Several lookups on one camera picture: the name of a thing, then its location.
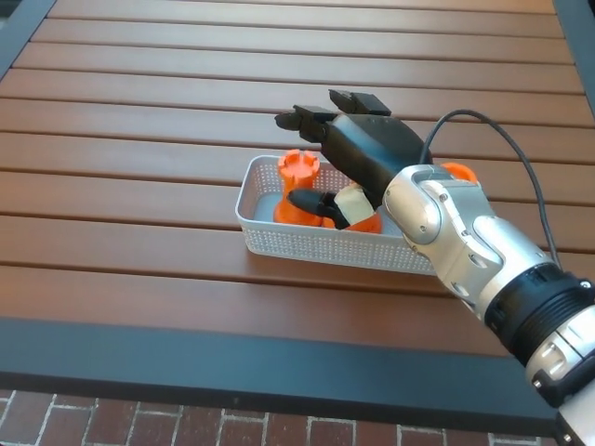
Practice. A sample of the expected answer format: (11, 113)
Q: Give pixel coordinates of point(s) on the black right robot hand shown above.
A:
(372, 148)

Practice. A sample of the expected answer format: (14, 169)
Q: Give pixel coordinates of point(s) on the orange slender chess piece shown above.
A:
(367, 225)

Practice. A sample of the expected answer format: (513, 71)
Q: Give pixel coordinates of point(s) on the orange rook chess piece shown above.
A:
(297, 186)

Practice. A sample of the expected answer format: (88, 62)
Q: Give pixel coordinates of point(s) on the orange cup-top chess piece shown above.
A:
(460, 170)

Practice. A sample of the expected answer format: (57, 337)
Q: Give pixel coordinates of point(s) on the white perforated plastic basket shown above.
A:
(297, 244)

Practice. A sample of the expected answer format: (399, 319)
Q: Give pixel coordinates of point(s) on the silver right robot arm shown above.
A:
(465, 232)

